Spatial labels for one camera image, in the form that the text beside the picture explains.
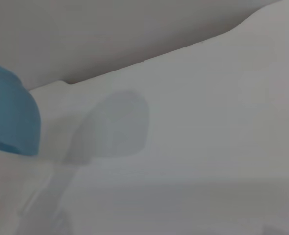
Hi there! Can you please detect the blue ceramic bowl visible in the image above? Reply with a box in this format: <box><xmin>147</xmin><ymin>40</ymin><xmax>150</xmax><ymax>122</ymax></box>
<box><xmin>0</xmin><ymin>62</ymin><xmax>42</xmax><ymax>157</ymax></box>

